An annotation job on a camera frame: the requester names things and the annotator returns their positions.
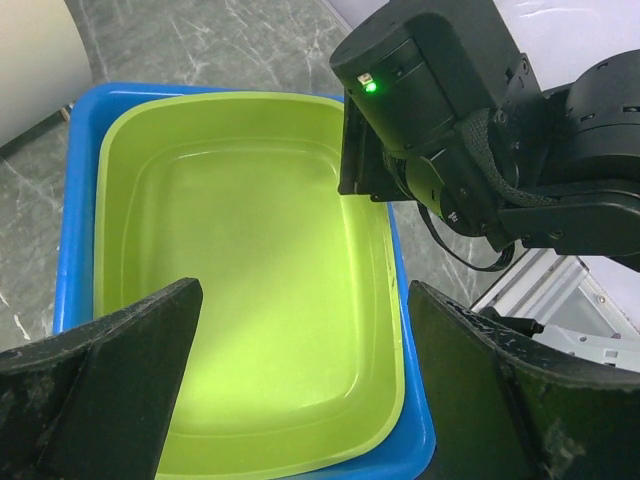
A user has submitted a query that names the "aluminium frame rail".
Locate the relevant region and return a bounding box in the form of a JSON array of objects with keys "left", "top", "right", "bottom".
[{"left": 472, "top": 250, "right": 639, "bottom": 372}]

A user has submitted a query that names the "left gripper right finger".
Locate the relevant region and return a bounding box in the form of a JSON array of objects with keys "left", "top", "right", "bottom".
[{"left": 408, "top": 281, "right": 639, "bottom": 479}]

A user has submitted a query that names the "beige cylindrical device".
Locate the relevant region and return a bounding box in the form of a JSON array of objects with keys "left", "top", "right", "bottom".
[{"left": 1, "top": 0, "right": 93, "bottom": 145}]

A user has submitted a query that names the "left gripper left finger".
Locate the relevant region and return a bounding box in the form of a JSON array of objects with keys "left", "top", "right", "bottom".
[{"left": 1, "top": 278, "right": 203, "bottom": 479}]

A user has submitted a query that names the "green plastic tub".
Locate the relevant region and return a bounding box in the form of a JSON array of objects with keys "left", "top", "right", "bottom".
[{"left": 92, "top": 92, "right": 405, "bottom": 479}]

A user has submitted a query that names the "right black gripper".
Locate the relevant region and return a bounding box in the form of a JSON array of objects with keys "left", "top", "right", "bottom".
[{"left": 330, "top": 1, "right": 543, "bottom": 235}]

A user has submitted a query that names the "blue plastic tub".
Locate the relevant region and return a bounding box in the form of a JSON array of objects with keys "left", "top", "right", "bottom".
[{"left": 52, "top": 82, "right": 437, "bottom": 480}]

